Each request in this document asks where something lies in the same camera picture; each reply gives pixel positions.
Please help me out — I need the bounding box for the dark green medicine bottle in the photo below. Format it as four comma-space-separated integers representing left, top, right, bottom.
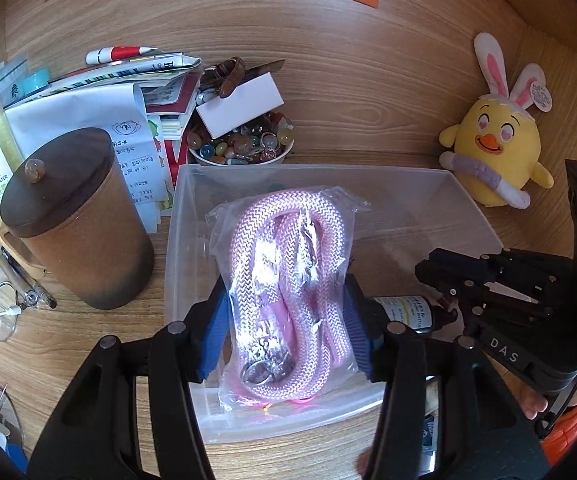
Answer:
373, 295, 458, 335

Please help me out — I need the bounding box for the pink rope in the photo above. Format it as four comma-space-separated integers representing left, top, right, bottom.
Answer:
204, 184, 372, 415

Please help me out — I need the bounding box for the blue Max staples box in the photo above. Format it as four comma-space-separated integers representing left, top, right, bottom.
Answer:
420, 376, 441, 476

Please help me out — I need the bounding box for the person right hand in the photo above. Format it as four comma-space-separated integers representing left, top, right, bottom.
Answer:
515, 385, 548, 420

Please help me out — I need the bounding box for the clear plastic storage box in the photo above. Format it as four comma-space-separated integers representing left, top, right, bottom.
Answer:
165, 165, 501, 443

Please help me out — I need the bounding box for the yellow chick plush toy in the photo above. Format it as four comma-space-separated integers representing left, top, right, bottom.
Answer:
438, 32, 554, 210

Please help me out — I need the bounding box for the brown lidded ceramic mug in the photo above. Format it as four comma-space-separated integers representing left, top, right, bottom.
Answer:
0, 128, 155, 310

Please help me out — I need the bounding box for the bowl of glass beads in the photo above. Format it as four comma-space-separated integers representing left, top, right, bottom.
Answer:
183, 112, 295, 166

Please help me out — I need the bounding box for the white card box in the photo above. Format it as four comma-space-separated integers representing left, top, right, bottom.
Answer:
196, 73, 284, 139

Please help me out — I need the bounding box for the stack of books papers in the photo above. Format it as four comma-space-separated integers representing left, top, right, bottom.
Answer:
5, 53, 202, 234

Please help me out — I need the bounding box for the red white marker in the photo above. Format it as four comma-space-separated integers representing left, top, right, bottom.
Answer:
84, 47, 159, 66

